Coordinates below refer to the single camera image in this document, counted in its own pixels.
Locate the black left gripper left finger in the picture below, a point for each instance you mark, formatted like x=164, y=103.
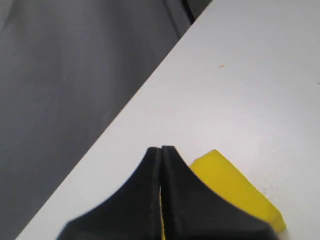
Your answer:
x=131, y=213

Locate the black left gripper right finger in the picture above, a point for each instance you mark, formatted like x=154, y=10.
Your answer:
x=192, y=211

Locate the yellow sponge block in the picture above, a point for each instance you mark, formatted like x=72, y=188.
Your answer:
x=223, y=178

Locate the grey backdrop cloth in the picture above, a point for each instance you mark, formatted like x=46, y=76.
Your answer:
x=67, y=68

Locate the black stand pole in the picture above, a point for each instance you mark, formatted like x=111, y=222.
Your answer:
x=188, y=11

